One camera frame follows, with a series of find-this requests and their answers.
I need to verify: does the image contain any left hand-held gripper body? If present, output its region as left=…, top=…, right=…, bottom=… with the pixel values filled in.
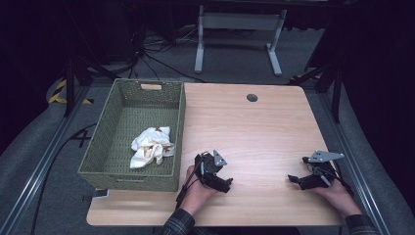
left=194, top=150, right=229, bottom=188

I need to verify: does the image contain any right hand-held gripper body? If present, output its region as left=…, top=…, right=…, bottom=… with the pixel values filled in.
left=301, top=150, right=346, bottom=191

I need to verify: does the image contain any white cloth with brown print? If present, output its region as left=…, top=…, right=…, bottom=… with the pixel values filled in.
left=129, top=125, right=176, bottom=169

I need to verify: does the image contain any green woven basket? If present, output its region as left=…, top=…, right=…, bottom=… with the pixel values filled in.
left=77, top=77, right=187, bottom=193

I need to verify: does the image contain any person's right hand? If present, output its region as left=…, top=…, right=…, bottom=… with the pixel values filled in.
left=313, top=178, right=362, bottom=218

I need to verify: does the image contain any person's left hand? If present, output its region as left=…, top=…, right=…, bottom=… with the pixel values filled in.
left=180, top=164, right=218, bottom=216

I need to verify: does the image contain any black tripod stand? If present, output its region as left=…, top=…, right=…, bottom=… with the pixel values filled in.
left=63, top=54, right=119, bottom=118
left=287, top=62, right=345, bottom=124

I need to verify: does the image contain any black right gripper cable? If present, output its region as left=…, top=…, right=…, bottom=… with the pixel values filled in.
left=331, top=162, right=355, bottom=198

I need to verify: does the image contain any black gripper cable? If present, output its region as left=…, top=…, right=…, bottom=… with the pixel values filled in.
left=331, top=162, right=355, bottom=198
left=175, top=161, right=201, bottom=211

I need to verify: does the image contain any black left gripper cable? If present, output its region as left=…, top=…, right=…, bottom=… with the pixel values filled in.
left=175, top=161, right=201, bottom=211

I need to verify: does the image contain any aluminium floor rail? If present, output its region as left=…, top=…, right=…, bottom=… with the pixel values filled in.
left=317, top=92, right=393, bottom=235
left=0, top=85, right=91, bottom=235

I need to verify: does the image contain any bundle of floor cables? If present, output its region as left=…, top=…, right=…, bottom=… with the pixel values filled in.
left=127, top=24, right=208, bottom=84

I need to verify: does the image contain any white metal desk frame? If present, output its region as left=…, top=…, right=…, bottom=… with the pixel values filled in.
left=194, top=4, right=288, bottom=77

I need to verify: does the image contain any long black floor cable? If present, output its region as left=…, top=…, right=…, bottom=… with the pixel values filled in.
left=29, top=122, right=98, bottom=235

